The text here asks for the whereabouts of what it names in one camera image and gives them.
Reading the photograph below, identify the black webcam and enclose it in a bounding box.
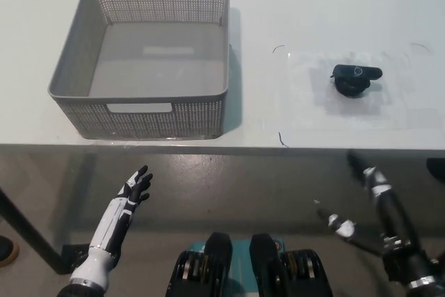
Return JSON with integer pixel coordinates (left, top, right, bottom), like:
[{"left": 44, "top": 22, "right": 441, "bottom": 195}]
[{"left": 329, "top": 63, "right": 384, "bottom": 98}]

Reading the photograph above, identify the grey perforated plastic basket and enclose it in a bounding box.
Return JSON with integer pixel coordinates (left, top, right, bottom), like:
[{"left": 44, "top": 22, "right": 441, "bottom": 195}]
[{"left": 47, "top": 0, "right": 231, "bottom": 141}]

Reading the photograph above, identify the teal robot body plate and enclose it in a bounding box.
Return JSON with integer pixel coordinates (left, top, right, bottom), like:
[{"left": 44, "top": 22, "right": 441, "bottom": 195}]
[{"left": 186, "top": 239, "right": 286, "bottom": 297}]

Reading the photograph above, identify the black table foot plate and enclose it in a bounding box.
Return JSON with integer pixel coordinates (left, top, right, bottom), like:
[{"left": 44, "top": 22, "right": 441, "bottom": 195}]
[{"left": 60, "top": 243, "right": 92, "bottom": 274}]

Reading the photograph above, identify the black shoe with tan sole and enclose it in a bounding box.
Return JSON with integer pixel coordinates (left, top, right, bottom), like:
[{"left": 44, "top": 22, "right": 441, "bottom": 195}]
[{"left": 0, "top": 235, "right": 20, "bottom": 265}]

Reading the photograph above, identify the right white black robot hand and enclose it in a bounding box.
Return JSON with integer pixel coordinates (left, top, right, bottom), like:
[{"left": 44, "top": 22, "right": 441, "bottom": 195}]
[{"left": 317, "top": 152, "right": 422, "bottom": 253}]

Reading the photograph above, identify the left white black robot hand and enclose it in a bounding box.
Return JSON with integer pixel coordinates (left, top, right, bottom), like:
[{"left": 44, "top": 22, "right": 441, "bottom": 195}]
[{"left": 88, "top": 165, "right": 154, "bottom": 265}]

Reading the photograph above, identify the black metal table leg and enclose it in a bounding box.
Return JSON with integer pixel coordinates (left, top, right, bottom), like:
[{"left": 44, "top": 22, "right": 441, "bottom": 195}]
[{"left": 0, "top": 187, "right": 67, "bottom": 274}]

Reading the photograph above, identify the black ribbed robot body block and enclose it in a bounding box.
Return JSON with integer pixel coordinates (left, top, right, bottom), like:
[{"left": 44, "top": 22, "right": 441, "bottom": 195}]
[
  {"left": 165, "top": 231, "right": 234, "bottom": 297},
  {"left": 249, "top": 233, "right": 334, "bottom": 297}
]

